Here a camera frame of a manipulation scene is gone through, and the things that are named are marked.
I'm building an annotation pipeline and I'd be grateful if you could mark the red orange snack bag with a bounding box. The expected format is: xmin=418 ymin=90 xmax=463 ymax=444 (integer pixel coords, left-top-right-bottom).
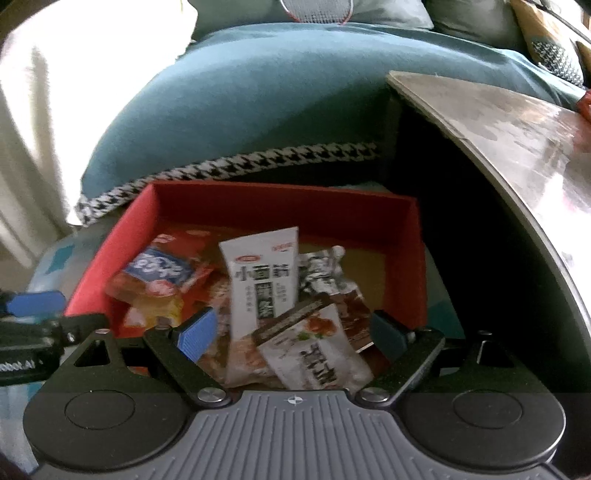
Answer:
xmin=105 ymin=227 xmax=229 ymax=332

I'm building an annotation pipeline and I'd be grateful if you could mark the white grey snack packet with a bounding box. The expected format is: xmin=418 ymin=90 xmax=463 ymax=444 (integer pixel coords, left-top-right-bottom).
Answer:
xmin=252 ymin=293 xmax=374 ymax=394

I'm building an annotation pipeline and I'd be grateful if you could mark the white spicy strip snack packet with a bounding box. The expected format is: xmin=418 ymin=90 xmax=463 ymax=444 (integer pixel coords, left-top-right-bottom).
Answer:
xmin=219 ymin=227 xmax=298 ymax=387

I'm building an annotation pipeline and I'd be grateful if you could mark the blue checkered cloth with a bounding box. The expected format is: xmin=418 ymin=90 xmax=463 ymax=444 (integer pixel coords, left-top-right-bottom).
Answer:
xmin=0 ymin=224 xmax=112 ymax=473

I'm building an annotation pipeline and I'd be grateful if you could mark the red cardboard box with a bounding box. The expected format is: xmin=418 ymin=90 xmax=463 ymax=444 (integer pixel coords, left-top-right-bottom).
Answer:
xmin=64 ymin=180 xmax=429 ymax=377

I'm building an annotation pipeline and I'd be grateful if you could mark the clear brown wrapped snack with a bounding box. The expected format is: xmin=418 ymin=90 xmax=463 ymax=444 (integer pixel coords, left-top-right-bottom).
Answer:
xmin=297 ymin=245 xmax=361 ymax=301

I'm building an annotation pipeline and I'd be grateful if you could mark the white blanket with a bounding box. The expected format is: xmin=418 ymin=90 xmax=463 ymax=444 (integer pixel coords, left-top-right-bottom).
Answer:
xmin=1 ymin=1 xmax=198 ymax=268

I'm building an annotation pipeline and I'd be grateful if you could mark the grey curved coffee table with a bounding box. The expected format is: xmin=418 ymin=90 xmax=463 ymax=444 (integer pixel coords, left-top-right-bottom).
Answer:
xmin=387 ymin=71 xmax=590 ymax=343

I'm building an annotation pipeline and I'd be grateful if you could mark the teal sofa seat cushion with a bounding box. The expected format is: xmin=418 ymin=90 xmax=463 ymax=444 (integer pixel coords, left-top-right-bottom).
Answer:
xmin=74 ymin=23 xmax=583 ymax=226

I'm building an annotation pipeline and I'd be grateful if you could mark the patterned yellow throw pillow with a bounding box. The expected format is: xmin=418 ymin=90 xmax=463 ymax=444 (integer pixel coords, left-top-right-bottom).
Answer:
xmin=510 ymin=1 xmax=590 ymax=87

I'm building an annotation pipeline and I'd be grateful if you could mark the red badminton racket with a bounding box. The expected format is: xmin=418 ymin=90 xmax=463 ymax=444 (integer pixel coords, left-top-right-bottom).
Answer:
xmin=280 ymin=0 xmax=353 ymax=25

